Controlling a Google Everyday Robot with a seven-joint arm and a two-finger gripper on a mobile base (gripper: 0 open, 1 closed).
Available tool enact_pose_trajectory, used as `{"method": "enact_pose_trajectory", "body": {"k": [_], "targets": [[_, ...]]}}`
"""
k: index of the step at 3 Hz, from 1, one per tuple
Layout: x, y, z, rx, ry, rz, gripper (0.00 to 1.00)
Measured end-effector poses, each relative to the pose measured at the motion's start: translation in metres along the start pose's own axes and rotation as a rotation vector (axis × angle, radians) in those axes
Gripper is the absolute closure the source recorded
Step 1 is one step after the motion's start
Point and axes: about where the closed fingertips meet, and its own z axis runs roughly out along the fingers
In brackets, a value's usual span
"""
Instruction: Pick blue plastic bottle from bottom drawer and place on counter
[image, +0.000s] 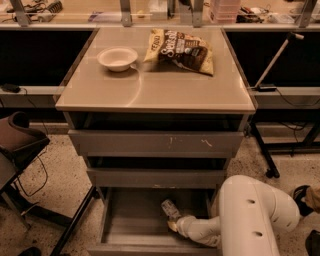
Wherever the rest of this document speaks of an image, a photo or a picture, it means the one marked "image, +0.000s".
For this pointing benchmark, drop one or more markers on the bottom grey drawer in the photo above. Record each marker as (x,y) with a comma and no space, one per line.
(134,223)

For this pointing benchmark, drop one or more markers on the top grey drawer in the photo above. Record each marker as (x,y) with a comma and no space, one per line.
(163,144)

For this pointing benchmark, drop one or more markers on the black power adapter left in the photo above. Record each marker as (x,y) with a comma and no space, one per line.
(10,88)

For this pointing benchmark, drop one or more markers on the grey drawer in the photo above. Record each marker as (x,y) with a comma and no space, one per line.
(134,223)
(163,144)
(155,178)

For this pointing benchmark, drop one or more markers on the yellow brown chip bag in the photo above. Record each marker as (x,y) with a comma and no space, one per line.
(184,50)

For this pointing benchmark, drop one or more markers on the black table leg right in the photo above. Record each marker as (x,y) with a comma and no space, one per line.
(272,171)

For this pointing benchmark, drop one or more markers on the brown chair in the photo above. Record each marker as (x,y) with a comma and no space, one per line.
(19,146)

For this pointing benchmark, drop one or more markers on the white bowl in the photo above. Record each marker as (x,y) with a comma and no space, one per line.
(117,59)

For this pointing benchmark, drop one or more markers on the black device on ledge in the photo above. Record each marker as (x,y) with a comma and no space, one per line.
(266,88)

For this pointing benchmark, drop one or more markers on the grey drawer cabinet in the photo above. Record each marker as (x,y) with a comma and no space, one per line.
(155,97)

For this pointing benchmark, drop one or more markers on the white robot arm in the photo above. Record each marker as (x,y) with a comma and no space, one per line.
(250,212)

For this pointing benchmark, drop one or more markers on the black shoe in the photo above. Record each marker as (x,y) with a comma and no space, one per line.
(312,243)

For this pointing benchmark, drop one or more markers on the black diagonal frame leg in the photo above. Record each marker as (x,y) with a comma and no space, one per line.
(74,221)

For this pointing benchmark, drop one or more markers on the white leaning rod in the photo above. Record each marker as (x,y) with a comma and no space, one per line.
(290,37)

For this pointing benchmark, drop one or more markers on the pink storage bin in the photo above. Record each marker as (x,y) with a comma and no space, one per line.
(224,11)

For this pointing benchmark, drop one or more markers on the middle grey drawer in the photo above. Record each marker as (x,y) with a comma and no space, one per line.
(155,178)

